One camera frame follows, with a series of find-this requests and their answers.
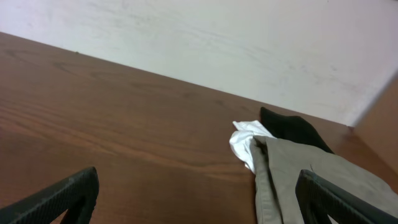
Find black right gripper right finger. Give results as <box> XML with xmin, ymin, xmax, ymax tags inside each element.
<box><xmin>295</xmin><ymin>169</ymin><xmax>397</xmax><ymax>224</ymax></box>

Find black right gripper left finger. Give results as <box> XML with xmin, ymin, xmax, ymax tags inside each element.
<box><xmin>1</xmin><ymin>167</ymin><xmax>99</xmax><ymax>224</ymax></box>

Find grey-green shorts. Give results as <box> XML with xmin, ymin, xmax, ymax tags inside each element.
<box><xmin>250</xmin><ymin>136</ymin><xmax>397</xmax><ymax>223</ymax></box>

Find black garment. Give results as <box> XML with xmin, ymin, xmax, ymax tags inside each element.
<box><xmin>259</xmin><ymin>107</ymin><xmax>333</xmax><ymax>154</ymax></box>

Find brown cardboard box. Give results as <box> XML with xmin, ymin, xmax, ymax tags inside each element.
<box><xmin>354</xmin><ymin>75</ymin><xmax>397</xmax><ymax>172</ymax></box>

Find white garment on right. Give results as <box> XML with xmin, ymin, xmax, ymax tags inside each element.
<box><xmin>229</xmin><ymin>120</ymin><xmax>274</xmax><ymax>174</ymax></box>

